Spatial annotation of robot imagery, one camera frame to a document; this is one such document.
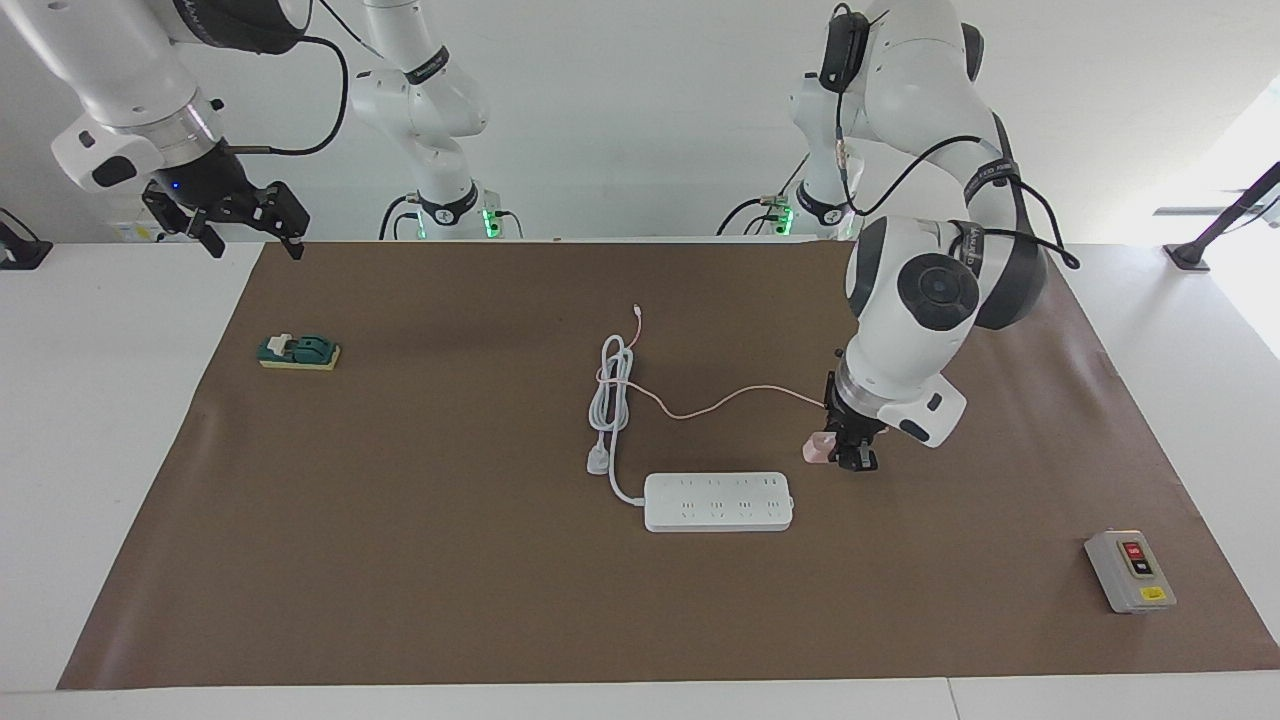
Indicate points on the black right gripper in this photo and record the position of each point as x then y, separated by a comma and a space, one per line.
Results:
210, 190

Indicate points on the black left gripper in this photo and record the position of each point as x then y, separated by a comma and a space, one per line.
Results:
855, 420

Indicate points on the pink charger adapter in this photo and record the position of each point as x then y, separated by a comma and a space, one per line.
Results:
818, 448

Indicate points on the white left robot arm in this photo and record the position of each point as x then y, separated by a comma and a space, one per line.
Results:
920, 300

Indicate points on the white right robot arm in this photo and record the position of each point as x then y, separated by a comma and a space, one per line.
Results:
120, 70

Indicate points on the white power strip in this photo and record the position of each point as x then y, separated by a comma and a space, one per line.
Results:
718, 502

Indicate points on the brown table mat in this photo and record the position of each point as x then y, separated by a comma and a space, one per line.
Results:
450, 600

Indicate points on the white wall socket box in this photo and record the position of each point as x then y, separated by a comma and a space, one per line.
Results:
132, 232

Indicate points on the green knife switch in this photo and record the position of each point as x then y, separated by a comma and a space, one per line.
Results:
300, 352

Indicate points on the black clamp mount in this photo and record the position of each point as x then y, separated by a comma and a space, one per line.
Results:
20, 255

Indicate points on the grey push-button switch box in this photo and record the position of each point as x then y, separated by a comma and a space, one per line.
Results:
1130, 572

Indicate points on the black camera stand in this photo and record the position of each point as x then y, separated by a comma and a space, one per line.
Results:
1225, 215

